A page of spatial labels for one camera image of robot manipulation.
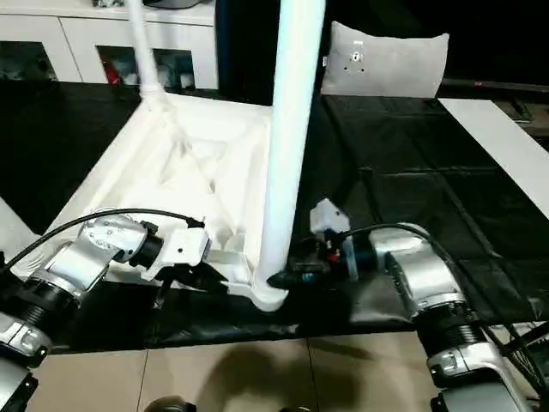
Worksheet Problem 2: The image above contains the grey cushion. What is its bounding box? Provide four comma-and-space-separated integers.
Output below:
320, 20, 450, 99

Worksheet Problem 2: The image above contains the black bar with red mark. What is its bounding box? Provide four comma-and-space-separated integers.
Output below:
441, 77, 549, 94

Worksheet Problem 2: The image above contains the white flat panel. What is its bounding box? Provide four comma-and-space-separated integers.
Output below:
437, 97, 549, 194

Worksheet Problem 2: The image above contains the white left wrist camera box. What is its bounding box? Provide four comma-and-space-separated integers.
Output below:
143, 227, 212, 282

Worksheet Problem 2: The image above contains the black quilted mat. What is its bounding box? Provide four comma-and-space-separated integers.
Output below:
0, 79, 549, 355

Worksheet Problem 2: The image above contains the white sideboard with glass doors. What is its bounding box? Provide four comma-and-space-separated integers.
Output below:
0, 0, 220, 91

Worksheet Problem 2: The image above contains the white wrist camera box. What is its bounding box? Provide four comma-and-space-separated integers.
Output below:
309, 197, 359, 280
143, 227, 212, 282

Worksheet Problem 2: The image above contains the black cabinet with gold label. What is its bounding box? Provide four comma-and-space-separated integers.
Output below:
214, 0, 335, 104

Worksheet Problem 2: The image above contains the white plastic table leg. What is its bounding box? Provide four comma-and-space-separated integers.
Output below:
0, 196, 42, 258
127, 0, 171, 115
252, 0, 323, 297

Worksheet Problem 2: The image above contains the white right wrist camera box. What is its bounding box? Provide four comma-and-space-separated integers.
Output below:
309, 197, 359, 280

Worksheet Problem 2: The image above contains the white plastic table top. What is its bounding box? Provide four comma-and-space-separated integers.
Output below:
8, 92, 291, 313

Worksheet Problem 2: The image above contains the grey helmet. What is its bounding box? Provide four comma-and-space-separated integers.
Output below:
143, 0, 205, 9

